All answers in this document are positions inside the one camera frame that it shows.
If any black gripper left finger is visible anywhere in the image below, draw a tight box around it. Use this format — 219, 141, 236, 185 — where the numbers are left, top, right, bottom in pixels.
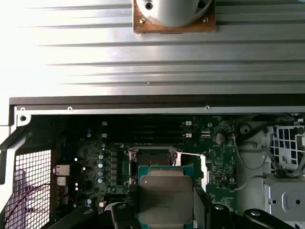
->
45, 183, 140, 229

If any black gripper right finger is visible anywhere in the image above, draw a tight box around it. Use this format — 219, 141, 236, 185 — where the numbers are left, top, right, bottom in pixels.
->
193, 186, 296, 229

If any silver CPU green board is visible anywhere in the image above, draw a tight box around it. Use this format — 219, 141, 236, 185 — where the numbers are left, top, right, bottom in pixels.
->
137, 165, 195, 229

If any metal CPU socket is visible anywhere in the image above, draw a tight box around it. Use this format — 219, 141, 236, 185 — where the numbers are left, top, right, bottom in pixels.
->
128, 147, 183, 191

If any black RAM slot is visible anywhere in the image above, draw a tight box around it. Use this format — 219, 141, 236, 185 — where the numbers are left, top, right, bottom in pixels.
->
102, 132, 193, 139
102, 138, 193, 145
102, 120, 193, 127
102, 126, 193, 133

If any green motherboard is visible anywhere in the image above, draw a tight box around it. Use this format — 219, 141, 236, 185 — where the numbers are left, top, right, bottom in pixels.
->
51, 115, 239, 215

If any silver port block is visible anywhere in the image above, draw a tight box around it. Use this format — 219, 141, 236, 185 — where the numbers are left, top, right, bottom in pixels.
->
53, 164, 71, 177

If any silver metal drive cage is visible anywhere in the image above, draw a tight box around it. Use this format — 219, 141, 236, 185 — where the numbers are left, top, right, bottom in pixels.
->
263, 114, 305, 229

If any black PC case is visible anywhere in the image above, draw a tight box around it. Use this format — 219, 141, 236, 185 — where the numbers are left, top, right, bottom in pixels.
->
0, 96, 305, 229

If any thin red wire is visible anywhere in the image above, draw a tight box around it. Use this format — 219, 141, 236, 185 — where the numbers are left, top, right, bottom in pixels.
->
4, 183, 77, 224

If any pale grey plastic duct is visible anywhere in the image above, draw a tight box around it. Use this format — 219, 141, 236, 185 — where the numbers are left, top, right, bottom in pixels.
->
234, 116, 275, 217

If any thin pale wire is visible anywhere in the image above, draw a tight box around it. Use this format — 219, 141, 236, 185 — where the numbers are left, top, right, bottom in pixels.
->
232, 133, 278, 191

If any thick black cable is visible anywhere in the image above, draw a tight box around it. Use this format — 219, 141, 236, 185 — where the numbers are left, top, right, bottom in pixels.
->
237, 114, 297, 144

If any square brown base plate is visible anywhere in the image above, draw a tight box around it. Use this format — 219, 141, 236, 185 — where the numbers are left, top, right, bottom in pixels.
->
132, 0, 217, 35

